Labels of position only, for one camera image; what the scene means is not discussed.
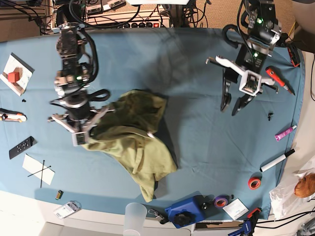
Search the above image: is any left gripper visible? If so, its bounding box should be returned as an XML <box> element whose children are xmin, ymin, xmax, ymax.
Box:
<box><xmin>205</xmin><ymin>55</ymin><xmax>279</xmax><ymax>116</ymax></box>

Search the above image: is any silver carabiner keyring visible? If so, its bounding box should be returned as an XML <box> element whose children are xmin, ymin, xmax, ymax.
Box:
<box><xmin>148</xmin><ymin>209</ymin><xmax>165</xmax><ymax>221</ymax></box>

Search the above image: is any white plastic bag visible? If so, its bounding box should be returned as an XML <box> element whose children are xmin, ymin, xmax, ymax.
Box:
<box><xmin>269</xmin><ymin>157</ymin><xmax>315</xmax><ymax>220</ymax></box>

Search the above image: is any white square card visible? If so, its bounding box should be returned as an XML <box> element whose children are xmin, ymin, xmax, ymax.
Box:
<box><xmin>222</xmin><ymin>199</ymin><xmax>249</xmax><ymax>220</ymax></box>

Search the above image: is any blue orange bar clamp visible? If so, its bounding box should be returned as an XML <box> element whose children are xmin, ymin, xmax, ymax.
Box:
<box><xmin>228</xmin><ymin>207</ymin><xmax>261</xmax><ymax>236</ymax></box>

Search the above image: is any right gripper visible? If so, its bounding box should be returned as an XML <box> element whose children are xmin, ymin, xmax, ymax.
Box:
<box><xmin>47</xmin><ymin>104</ymin><xmax>115</xmax><ymax>134</ymax></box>

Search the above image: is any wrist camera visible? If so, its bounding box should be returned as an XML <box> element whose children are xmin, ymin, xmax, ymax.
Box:
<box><xmin>71</xmin><ymin>132</ymin><xmax>89</xmax><ymax>147</ymax></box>
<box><xmin>239</xmin><ymin>70</ymin><xmax>262</xmax><ymax>97</ymax></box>

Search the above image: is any black remote control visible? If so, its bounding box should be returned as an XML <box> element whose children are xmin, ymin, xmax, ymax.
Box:
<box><xmin>9</xmin><ymin>136</ymin><xmax>37</xmax><ymax>159</ymax></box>

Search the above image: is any blue table cloth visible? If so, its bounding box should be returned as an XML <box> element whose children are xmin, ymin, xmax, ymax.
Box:
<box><xmin>0</xmin><ymin>29</ymin><xmax>305</xmax><ymax>219</ymax></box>

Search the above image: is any orange tape roll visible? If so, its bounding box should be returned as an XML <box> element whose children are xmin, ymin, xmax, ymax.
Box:
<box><xmin>248</xmin><ymin>177</ymin><xmax>261</xmax><ymax>190</ymax></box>

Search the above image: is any white paper card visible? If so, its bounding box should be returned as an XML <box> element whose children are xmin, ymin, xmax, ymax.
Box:
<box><xmin>22</xmin><ymin>154</ymin><xmax>55</xmax><ymax>185</ymax></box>

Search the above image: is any white black marker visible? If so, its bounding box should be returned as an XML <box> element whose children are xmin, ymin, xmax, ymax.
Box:
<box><xmin>260</xmin><ymin>149</ymin><xmax>295</xmax><ymax>173</ymax></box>

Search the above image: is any pink tube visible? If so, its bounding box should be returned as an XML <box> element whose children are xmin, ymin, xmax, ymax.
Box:
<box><xmin>275</xmin><ymin>125</ymin><xmax>297</xmax><ymax>142</ymax></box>

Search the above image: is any white power strip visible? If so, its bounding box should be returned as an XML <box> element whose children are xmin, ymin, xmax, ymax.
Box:
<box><xmin>86</xmin><ymin>13</ymin><xmax>172</xmax><ymax>29</ymax></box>

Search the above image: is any orange handled screwdriver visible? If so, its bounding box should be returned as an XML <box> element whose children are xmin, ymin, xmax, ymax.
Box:
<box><xmin>265</xmin><ymin>65</ymin><xmax>295</xmax><ymax>95</ymax></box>

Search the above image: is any black zip tie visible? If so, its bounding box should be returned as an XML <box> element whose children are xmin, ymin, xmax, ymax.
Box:
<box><xmin>27</xmin><ymin>166</ymin><xmax>51</xmax><ymax>177</ymax></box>
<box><xmin>40</xmin><ymin>160</ymin><xmax>45</xmax><ymax>188</ymax></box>

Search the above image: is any blue plastic box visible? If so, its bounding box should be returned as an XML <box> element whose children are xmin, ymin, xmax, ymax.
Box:
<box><xmin>164</xmin><ymin>196</ymin><xmax>205</xmax><ymax>229</ymax></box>

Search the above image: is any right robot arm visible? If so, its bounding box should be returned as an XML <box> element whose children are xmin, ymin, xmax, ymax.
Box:
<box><xmin>49</xmin><ymin>0</ymin><xmax>111</xmax><ymax>135</ymax></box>

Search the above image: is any black knob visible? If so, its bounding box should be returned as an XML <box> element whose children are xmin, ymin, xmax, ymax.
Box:
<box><xmin>173</xmin><ymin>212</ymin><xmax>195</xmax><ymax>227</ymax></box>

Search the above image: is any brown bread roll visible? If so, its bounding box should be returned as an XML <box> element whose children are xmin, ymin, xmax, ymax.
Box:
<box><xmin>294</xmin><ymin>174</ymin><xmax>315</xmax><ymax>198</ymax></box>

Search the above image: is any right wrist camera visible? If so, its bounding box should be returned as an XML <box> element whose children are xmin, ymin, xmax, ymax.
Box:
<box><xmin>71</xmin><ymin>132</ymin><xmax>89</xmax><ymax>147</ymax></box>

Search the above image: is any translucent plastic cup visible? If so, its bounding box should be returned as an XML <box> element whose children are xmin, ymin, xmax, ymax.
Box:
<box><xmin>123</xmin><ymin>203</ymin><xmax>147</xmax><ymax>236</ymax></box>

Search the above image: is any purple tape roll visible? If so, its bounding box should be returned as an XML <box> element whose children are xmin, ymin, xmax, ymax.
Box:
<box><xmin>214</xmin><ymin>195</ymin><xmax>229</xmax><ymax>208</ymax></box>

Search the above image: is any orange white utility knife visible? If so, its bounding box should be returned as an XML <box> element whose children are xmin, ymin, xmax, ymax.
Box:
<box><xmin>0</xmin><ymin>108</ymin><xmax>27</xmax><ymax>122</ymax></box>

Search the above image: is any red cube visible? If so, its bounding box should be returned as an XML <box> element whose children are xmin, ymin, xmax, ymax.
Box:
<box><xmin>7</xmin><ymin>71</ymin><xmax>20</xmax><ymax>83</ymax></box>

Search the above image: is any olive green t-shirt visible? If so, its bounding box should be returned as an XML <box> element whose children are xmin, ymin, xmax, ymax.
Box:
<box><xmin>83</xmin><ymin>89</ymin><xmax>177</xmax><ymax>203</ymax></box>

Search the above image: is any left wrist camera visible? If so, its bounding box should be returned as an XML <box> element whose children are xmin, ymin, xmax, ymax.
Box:
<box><xmin>239</xmin><ymin>70</ymin><xmax>262</xmax><ymax>97</ymax></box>

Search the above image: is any clear plastic package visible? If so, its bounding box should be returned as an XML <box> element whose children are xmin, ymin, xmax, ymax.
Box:
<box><xmin>53</xmin><ymin>201</ymin><xmax>82</xmax><ymax>219</ymax></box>

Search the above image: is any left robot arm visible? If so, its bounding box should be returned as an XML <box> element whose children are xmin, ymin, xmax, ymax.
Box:
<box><xmin>206</xmin><ymin>0</ymin><xmax>282</xmax><ymax>116</ymax></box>

